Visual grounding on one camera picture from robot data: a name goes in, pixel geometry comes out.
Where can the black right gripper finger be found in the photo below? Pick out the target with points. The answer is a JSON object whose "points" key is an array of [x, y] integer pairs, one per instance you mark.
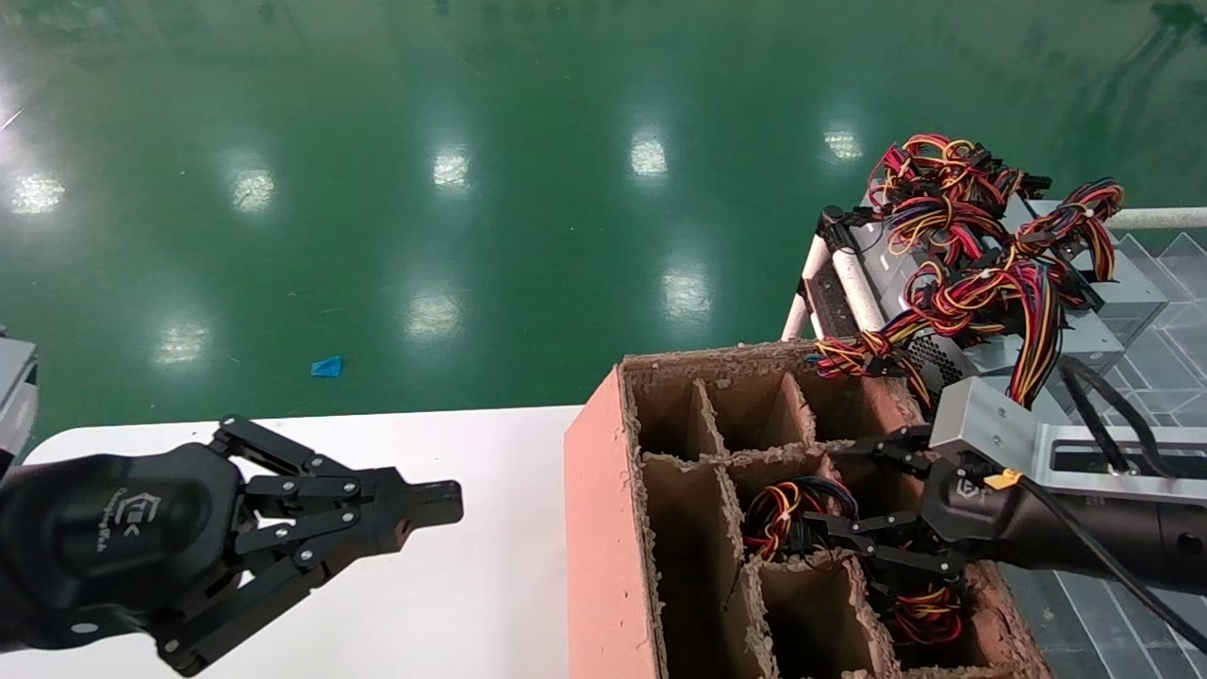
{"points": [[886, 538], [896, 448]]}

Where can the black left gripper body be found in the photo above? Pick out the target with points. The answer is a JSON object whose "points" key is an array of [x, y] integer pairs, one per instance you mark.
{"points": [[104, 538]]}

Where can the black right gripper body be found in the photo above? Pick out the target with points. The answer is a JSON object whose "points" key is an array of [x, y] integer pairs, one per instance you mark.
{"points": [[976, 519]]}

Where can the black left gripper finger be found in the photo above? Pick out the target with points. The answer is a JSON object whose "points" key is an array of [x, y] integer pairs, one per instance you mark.
{"points": [[358, 542], [330, 488]]}

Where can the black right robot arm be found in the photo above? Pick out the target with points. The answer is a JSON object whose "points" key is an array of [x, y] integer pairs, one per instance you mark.
{"points": [[1132, 542]]}

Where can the blue scrap on floor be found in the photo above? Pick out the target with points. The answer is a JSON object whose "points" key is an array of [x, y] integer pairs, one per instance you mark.
{"points": [[327, 367]]}

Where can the black roller track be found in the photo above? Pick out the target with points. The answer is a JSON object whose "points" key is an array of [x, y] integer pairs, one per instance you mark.
{"points": [[832, 302]]}

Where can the white rack pipe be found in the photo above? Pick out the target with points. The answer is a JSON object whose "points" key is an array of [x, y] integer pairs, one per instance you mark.
{"points": [[1165, 219], [797, 311], [860, 292]]}

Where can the black pipe joint connector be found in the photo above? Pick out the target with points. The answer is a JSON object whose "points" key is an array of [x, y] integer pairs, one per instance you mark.
{"points": [[839, 224]]}

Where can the clear plastic rack panels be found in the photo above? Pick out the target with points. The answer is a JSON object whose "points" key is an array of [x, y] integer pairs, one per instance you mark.
{"points": [[1169, 377]]}

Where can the brown cardboard divider box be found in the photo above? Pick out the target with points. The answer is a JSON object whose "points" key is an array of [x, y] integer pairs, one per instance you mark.
{"points": [[603, 547]]}

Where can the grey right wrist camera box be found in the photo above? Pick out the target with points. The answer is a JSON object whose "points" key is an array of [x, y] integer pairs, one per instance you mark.
{"points": [[981, 424]]}

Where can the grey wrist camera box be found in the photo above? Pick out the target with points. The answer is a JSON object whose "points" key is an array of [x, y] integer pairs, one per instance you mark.
{"points": [[14, 387], [981, 424]]}

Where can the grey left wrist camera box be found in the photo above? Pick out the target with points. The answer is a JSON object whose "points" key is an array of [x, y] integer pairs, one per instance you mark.
{"points": [[14, 387]]}

